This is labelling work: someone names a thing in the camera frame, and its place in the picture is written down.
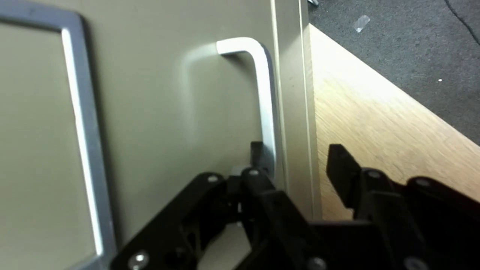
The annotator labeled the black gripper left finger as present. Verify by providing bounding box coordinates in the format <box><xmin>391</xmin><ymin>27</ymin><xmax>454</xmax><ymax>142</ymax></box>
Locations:
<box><xmin>250</xmin><ymin>141</ymin><xmax>268</xmax><ymax>171</ymax></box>

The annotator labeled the silver label holder frame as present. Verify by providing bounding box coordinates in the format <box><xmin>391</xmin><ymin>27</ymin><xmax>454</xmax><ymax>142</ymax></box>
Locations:
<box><xmin>0</xmin><ymin>0</ymin><xmax>117</xmax><ymax>270</ymax></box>

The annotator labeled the silver drawer handle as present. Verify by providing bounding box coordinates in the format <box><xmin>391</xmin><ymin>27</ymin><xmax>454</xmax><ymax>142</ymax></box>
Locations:
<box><xmin>214</xmin><ymin>36</ymin><xmax>276</xmax><ymax>174</ymax></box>

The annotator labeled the beige cabinet drawer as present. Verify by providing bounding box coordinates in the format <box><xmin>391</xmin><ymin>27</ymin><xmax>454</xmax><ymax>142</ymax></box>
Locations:
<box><xmin>0</xmin><ymin>0</ymin><xmax>273</xmax><ymax>270</ymax></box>

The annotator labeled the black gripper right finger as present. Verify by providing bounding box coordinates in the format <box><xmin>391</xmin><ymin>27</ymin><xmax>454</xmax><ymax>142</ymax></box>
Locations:
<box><xmin>325</xmin><ymin>144</ymin><xmax>364</xmax><ymax>210</ymax></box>

